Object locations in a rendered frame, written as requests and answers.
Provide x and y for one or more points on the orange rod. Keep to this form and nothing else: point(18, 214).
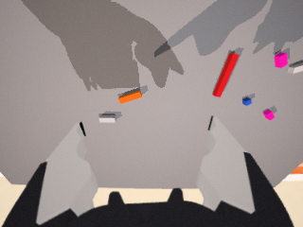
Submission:
point(129, 97)

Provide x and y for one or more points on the small blue cube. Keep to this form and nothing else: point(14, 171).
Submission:
point(247, 101)

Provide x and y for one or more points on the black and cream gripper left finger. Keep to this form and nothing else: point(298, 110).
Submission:
point(60, 190)

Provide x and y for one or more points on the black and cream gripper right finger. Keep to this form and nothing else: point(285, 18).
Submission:
point(234, 186)

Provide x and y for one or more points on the red rod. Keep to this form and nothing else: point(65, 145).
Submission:
point(227, 70)

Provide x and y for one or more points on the magenta rod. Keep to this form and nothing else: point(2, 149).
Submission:
point(281, 60)
point(268, 114)

